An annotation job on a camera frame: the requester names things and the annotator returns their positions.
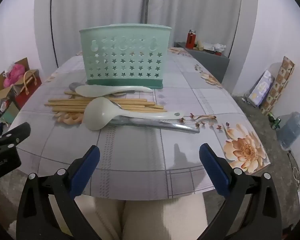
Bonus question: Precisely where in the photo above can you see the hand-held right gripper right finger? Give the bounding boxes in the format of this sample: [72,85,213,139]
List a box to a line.
[199,143,283,240]

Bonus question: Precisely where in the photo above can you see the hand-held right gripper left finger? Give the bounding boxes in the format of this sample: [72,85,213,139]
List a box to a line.
[16,145,100,240]

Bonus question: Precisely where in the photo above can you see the bunch of wooden chopsticks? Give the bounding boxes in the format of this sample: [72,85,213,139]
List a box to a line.
[44,90,167,113]

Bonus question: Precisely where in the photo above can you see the white plastic ladle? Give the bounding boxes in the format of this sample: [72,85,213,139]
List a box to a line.
[83,97,185,131]

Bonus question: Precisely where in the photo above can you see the large metal spoon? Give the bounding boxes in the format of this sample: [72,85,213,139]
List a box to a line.
[107,102,200,134]

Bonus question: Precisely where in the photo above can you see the white plastic rice spoon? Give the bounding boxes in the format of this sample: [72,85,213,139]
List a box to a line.
[75,84,153,98]

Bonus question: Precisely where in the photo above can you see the mint green utensil basket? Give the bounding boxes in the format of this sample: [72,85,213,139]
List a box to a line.
[79,24,172,90]

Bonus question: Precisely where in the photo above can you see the teal gift bag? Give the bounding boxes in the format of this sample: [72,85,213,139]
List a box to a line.
[0,100,20,124]

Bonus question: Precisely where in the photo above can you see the red gift bag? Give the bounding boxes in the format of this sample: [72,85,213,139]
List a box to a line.
[15,70,42,110]

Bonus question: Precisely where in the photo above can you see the cardboard box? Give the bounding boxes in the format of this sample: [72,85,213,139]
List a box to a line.
[0,57,40,103]

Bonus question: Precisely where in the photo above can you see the pink plastic bag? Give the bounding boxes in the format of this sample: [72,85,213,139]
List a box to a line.
[4,64,25,88]

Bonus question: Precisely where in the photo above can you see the floral grey tablecloth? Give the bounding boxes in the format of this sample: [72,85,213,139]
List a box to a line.
[9,47,272,202]

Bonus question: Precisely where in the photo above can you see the green bottle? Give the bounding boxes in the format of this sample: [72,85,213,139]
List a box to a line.
[267,112,282,130]

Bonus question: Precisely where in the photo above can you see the person's beige pants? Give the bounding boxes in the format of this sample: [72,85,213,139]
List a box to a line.
[49,194,229,240]

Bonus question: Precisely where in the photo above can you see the blue water jug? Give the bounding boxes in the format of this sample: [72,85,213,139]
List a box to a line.
[276,109,300,148]

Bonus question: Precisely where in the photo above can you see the plastic wrapped pack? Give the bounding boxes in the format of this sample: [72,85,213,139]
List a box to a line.
[247,70,275,108]

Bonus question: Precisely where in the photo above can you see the grey cabinet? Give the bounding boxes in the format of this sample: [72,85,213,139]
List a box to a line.
[174,42,230,84]

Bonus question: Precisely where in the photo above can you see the brown patterned board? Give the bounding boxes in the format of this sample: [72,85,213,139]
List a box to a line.
[260,56,295,115]

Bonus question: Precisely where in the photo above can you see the crumpled white paper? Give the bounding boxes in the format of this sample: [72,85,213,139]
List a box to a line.
[202,42,227,53]

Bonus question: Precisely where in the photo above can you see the red thermos bottle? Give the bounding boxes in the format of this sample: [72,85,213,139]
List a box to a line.
[186,29,197,49]

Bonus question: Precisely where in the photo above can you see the white curtain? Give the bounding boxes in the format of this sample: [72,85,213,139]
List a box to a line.
[34,0,259,68]

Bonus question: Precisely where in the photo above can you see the grey pole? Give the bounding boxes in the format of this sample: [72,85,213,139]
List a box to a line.
[141,0,150,25]

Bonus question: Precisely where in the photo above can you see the white cable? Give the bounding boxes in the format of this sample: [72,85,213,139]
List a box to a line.
[287,150,300,188]

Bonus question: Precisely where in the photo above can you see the black wall cable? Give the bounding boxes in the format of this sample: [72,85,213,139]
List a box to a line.
[49,0,59,68]

